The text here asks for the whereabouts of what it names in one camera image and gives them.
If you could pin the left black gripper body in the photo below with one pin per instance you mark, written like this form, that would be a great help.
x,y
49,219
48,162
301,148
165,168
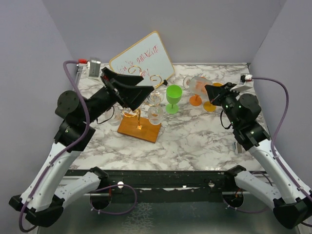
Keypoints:
x,y
110,88

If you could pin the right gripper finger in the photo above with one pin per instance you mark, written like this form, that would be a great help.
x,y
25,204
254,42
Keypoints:
x,y
225,87
213,95

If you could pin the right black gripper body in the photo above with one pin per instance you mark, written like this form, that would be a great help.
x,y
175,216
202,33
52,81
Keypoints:
x,y
228,100

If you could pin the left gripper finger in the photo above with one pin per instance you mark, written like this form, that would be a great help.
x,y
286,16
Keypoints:
x,y
110,76
131,96

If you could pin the clear ribbed goblet glass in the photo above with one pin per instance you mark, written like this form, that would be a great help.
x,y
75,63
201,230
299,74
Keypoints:
x,y
196,85

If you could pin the clear smooth wine glass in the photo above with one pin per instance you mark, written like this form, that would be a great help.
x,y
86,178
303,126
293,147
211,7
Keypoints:
x,y
114,116

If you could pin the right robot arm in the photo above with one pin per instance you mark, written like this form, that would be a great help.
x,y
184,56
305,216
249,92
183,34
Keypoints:
x,y
290,199

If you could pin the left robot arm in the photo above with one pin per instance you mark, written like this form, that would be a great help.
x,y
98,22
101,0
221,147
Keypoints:
x,y
44,201

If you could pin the yellow plastic wine glass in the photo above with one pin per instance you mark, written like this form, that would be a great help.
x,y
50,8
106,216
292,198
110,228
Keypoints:
x,y
207,105

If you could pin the orange plastic wine glass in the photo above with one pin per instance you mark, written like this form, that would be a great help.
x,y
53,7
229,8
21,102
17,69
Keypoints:
x,y
195,100

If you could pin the clear glass hanging on rack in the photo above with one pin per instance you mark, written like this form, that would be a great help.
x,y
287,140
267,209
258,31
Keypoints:
x,y
155,111

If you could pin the green plastic wine glass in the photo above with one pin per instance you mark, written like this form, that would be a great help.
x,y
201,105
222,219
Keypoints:
x,y
173,96

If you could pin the small grey block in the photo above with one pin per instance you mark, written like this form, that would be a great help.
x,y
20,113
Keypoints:
x,y
238,148

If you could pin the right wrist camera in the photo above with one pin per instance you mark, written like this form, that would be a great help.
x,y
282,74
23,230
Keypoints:
x,y
246,83

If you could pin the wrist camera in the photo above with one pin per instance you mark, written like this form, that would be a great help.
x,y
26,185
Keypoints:
x,y
94,67
246,83

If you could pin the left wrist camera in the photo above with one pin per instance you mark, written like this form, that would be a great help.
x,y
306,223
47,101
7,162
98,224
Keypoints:
x,y
94,67

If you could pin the white board yellow frame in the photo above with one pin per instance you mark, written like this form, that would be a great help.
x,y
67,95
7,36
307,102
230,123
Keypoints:
x,y
148,58

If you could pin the gold wire glass rack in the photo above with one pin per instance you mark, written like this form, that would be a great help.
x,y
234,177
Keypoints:
x,y
134,125

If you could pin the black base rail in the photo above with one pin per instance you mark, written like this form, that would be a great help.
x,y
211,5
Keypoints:
x,y
165,186

